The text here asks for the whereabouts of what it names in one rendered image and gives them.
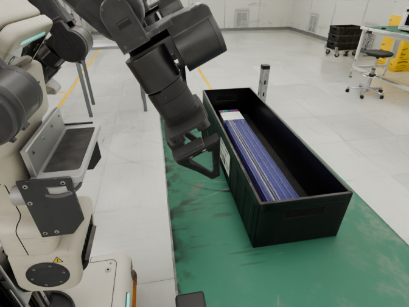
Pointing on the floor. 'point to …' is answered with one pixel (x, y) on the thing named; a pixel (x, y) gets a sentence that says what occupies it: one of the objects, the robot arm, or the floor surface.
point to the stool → (372, 73)
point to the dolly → (343, 39)
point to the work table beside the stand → (89, 78)
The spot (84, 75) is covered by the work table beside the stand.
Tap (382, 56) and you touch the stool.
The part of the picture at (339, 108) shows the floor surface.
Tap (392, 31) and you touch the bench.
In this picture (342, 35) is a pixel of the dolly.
